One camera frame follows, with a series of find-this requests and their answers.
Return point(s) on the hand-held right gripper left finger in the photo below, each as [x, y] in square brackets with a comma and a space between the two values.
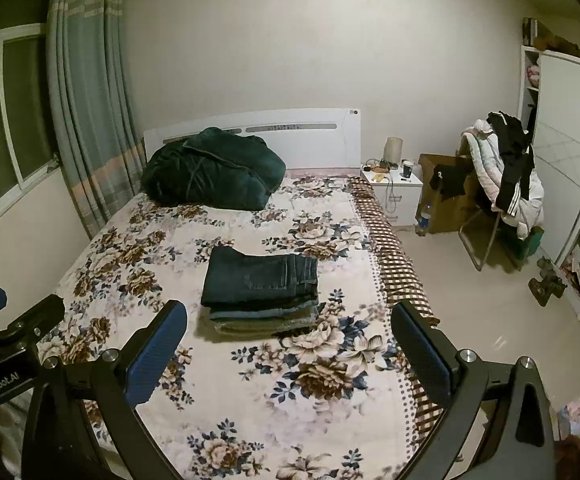
[154, 355]

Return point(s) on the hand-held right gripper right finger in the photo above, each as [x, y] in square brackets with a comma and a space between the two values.
[420, 350]

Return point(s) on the dark blue jeans pants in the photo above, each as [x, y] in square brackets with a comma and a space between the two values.
[255, 272]

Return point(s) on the folded olive pants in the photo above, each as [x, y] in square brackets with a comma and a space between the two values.
[260, 329]

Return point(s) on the black striped track pants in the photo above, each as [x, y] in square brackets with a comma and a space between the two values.
[515, 170]

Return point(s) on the brown checkered bed sheet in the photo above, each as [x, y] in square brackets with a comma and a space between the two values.
[395, 265]

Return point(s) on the bed with floral cover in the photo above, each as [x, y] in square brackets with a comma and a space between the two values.
[320, 385]

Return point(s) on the metal folding chair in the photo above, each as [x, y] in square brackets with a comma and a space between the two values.
[471, 252]

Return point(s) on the folded light blue jeans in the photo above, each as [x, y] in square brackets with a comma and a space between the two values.
[270, 312]

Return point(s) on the plastic water bottle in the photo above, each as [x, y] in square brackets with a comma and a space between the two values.
[423, 220]

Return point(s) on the large brown cardboard box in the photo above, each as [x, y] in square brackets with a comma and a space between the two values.
[450, 210]

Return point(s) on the pair of dark shoes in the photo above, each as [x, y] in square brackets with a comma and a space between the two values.
[547, 280]

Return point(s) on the white nightstand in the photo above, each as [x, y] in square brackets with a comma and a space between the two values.
[405, 200]

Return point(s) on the green storage box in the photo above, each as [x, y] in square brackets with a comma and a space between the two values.
[532, 242]

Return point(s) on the pink printed bag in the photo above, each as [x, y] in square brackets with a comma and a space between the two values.
[570, 420]

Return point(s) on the black garment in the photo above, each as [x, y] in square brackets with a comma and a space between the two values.
[452, 180]

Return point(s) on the dark cup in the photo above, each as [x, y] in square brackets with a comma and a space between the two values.
[408, 170]

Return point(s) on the dark green quilt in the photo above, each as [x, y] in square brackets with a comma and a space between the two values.
[209, 170]

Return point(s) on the chair piled with jackets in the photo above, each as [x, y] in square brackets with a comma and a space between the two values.
[485, 160]

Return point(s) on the beige table lamp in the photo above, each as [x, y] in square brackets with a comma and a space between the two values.
[393, 150]

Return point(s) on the white bed headboard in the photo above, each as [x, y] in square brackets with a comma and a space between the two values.
[310, 145]

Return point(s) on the grey-green curtain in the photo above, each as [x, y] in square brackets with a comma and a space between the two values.
[89, 85]

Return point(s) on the white wardrobe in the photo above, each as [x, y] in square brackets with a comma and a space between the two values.
[565, 135]

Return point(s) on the pink folded cloth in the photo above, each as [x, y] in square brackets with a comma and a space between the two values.
[533, 75]

